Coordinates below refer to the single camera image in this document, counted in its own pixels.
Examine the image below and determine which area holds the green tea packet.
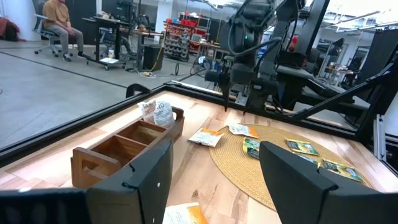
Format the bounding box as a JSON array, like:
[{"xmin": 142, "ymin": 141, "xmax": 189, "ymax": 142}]
[
  {"xmin": 241, "ymin": 138, "xmax": 261, "ymax": 159},
  {"xmin": 285, "ymin": 139, "xmax": 320, "ymax": 156},
  {"xmin": 322, "ymin": 158, "xmax": 364, "ymax": 184}
]

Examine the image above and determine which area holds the silver aluminium bracket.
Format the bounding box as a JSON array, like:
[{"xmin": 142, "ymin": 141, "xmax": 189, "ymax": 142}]
[{"xmin": 373, "ymin": 113, "xmax": 388, "ymax": 155}]

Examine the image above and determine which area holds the person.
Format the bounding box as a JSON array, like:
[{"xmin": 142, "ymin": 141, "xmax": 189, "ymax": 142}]
[{"xmin": 42, "ymin": 0, "xmax": 86, "ymax": 62}]

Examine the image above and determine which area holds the white orange tea packet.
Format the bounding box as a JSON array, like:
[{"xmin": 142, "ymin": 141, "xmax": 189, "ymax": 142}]
[
  {"xmin": 154, "ymin": 101, "xmax": 175, "ymax": 128},
  {"xmin": 162, "ymin": 202, "xmax": 210, "ymax": 224},
  {"xmin": 188, "ymin": 127, "xmax": 224, "ymax": 147},
  {"xmin": 137, "ymin": 99, "xmax": 157, "ymax": 124},
  {"xmin": 228, "ymin": 123, "xmax": 259, "ymax": 139}
]

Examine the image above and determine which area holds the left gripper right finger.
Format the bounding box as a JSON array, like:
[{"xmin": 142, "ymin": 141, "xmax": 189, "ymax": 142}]
[{"xmin": 259, "ymin": 141, "xmax": 398, "ymax": 224}]

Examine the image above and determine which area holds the black box under desk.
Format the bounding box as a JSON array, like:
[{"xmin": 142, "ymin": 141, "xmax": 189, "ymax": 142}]
[{"xmin": 142, "ymin": 45, "xmax": 165, "ymax": 72}]

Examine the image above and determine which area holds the dark red bag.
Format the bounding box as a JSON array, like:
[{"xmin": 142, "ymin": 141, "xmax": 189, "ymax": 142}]
[{"xmin": 0, "ymin": 17, "xmax": 25, "ymax": 43}]

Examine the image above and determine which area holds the black office desk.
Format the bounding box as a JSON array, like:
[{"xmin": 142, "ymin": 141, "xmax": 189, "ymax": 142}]
[{"xmin": 82, "ymin": 15, "xmax": 165, "ymax": 71}]

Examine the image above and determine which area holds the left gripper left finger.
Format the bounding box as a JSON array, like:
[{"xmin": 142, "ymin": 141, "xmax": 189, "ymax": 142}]
[{"xmin": 0, "ymin": 139, "xmax": 174, "ymax": 224}]

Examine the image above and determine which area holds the yellow floor cable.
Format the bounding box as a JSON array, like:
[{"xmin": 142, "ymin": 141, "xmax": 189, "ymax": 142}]
[{"xmin": 138, "ymin": 46, "xmax": 164, "ymax": 78}]

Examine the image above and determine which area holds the shelf with red bins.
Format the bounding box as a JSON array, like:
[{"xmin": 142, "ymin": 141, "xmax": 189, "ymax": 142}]
[{"xmin": 163, "ymin": 17, "xmax": 212, "ymax": 62}]

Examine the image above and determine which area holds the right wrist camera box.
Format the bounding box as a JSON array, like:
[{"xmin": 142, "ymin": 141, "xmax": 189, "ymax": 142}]
[{"xmin": 205, "ymin": 70, "xmax": 223, "ymax": 84}]

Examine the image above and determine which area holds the round woven straw placemat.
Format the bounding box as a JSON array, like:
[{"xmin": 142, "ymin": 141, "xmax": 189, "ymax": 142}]
[{"xmin": 208, "ymin": 124, "xmax": 374, "ymax": 212}]

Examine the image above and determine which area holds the grey office chair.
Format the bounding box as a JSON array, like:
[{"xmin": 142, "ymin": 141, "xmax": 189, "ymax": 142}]
[{"xmin": 32, "ymin": 0, "xmax": 63, "ymax": 58}]

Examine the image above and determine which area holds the black clamp on frame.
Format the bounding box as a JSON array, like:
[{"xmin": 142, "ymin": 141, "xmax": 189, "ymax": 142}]
[{"xmin": 126, "ymin": 83, "xmax": 153, "ymax": 99}]

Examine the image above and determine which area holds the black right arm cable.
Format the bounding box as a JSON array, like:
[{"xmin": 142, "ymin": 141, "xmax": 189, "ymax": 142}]
[{"xmin": 228, "ymin": 18, "xmax": 282, "ymax": 58}]

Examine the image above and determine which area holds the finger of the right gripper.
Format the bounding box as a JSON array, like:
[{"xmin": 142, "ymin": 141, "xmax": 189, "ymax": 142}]
[
  {"xmin": 239, "ymin": 85, "xmax": 250, "ymax": 114},
  {"xmin": 220, "ymin": 72, "xmax": 233, "ymax": 112}
]

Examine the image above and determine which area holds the wooden tea organizer box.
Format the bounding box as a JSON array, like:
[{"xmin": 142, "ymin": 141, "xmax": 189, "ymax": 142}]
[{"xmin": 70, "ymin": 105, "xmax": 185, "ymax": 189}]

